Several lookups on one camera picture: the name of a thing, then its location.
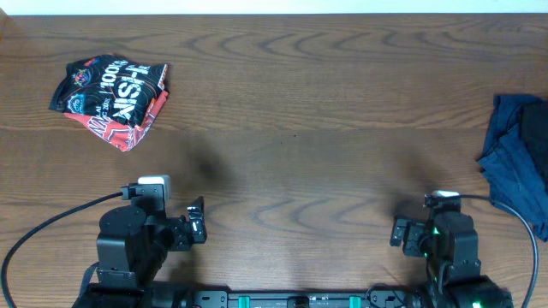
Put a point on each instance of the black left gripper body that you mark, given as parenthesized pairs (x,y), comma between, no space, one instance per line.
(173,233)

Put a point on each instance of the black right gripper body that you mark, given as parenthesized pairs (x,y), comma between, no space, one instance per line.
(418,242)

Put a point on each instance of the black orange patterned jersey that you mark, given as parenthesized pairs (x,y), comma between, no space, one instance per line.
(110,86)

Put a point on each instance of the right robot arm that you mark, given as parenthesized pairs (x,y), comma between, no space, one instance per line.
(450,245)

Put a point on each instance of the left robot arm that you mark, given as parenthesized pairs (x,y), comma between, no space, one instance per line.
(133,243)

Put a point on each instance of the red folded t-shirt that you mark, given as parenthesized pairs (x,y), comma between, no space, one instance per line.
(123,137)

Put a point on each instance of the navy blue t-shirt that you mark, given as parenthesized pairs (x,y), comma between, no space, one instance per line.
(514,157)

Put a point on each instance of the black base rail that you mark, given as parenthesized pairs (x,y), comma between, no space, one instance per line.
(295,299)

